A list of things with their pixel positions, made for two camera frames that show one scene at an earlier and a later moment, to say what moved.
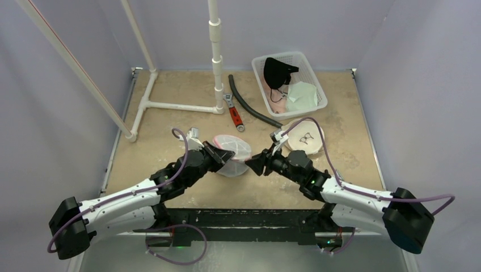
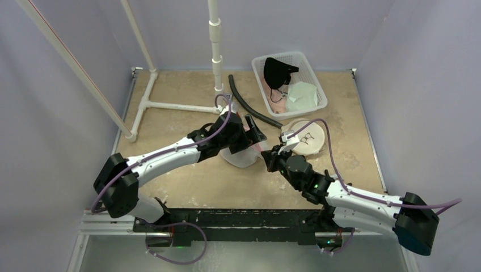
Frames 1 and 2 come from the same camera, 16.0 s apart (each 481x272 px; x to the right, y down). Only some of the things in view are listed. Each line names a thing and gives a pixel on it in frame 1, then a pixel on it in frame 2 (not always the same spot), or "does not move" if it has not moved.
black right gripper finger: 257,163 -> 270,160
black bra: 277,73 does not move
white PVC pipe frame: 217,58 does not move
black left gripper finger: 222,155 -> 254,135
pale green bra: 301,97 does not move
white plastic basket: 304,73 does not move
